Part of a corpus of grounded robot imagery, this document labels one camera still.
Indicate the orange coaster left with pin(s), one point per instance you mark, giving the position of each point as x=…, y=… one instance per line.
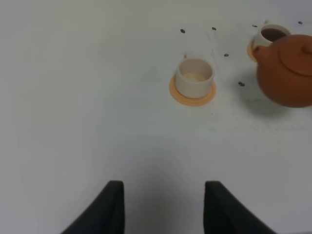
x=194, y=102

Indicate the orange coaster centre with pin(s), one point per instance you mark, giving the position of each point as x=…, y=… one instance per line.
x=250, y=50

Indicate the white teacup left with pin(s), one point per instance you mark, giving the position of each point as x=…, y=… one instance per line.
x=194, y=77

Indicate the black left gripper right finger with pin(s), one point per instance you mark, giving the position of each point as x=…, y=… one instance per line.
x=224, y=214

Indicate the white teacup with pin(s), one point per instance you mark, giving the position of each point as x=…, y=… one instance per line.
x=194, y=77
x=270, y=32

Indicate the orange coaster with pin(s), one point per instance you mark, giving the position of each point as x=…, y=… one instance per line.
x=194, y=102
x=250, y=50

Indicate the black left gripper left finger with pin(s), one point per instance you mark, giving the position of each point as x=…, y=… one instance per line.
x=105, y=215

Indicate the brown clay teapot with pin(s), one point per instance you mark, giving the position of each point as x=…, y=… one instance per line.
x=284, y=70

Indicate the white teacup centre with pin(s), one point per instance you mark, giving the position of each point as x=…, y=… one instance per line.
x=270, y=32

